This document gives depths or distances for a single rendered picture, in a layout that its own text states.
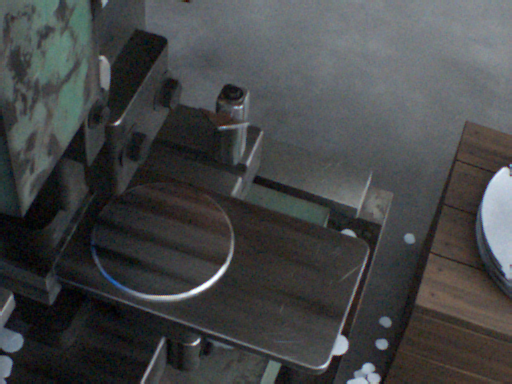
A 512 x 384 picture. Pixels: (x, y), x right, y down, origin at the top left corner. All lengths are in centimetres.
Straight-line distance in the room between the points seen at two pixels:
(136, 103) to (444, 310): 76
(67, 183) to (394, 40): 159
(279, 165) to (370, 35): 117
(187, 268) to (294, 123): 120
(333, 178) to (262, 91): 99
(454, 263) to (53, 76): 99
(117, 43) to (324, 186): 42
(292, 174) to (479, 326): 42
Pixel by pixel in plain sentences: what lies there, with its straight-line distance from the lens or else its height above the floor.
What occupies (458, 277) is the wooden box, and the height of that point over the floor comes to 35.
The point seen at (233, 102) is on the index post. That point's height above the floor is 79.
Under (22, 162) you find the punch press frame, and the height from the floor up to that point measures 110.
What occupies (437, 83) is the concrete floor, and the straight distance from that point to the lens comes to 216.
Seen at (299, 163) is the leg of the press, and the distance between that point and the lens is 109.
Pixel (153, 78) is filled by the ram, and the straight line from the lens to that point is 72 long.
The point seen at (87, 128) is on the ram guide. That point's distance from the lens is 60.
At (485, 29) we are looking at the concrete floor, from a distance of 233.
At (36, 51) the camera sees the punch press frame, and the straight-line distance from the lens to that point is 48.
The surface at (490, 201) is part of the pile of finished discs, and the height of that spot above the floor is 39.
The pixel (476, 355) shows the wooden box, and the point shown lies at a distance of 143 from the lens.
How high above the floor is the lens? 148
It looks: 55 degrees down
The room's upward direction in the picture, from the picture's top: 1 degrees clockwise
